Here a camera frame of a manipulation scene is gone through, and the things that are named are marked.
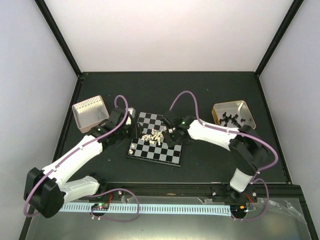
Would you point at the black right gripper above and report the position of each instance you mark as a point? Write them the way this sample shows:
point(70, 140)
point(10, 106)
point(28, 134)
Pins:
point(170, 141)

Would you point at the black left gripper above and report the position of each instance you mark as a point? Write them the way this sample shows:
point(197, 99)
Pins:
point(136, 132)

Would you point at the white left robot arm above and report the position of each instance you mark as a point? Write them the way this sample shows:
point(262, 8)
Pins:
point(49, 188)

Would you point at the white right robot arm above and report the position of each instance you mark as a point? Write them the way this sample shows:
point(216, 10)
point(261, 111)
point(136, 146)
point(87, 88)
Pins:
point(243, 143)

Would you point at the pile of white chess pieces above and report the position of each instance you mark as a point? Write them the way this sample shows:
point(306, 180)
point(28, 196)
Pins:
point(156, 136)

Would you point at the pile of black chess pieces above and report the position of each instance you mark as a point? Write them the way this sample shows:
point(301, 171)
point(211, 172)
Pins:
point(231, 120)

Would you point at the black and white chessboard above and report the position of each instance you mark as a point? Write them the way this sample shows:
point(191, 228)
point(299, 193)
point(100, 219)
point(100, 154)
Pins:
point(145, 151)

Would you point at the pink metal tin box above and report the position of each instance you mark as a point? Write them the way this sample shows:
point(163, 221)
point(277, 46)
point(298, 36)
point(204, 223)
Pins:
point(89, 113)

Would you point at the gold metal tin tray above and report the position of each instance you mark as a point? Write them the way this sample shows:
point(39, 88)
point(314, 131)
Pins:
point(233, 114)

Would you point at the light blue slotted cable duct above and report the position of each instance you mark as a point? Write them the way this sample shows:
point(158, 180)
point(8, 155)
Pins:
point(133, 208)

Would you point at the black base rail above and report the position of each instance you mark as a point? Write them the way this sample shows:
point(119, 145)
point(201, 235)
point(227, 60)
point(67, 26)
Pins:
point(219, 192)

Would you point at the black frame post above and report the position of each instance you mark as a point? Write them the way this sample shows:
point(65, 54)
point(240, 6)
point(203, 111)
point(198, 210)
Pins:
point(283, 27)
point(46, 13)

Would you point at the black frame post right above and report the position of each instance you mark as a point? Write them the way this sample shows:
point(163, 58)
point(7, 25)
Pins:
point(283, 27)

